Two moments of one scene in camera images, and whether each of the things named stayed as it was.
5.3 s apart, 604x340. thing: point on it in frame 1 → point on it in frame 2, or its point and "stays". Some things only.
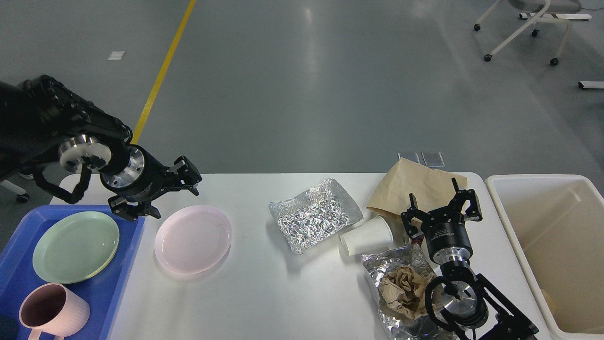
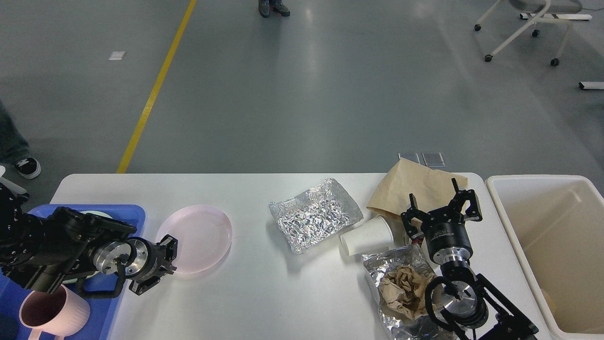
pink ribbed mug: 53,309 stays
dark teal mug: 8,327 stays
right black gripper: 448,242 stays
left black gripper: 145,177 → 137,258
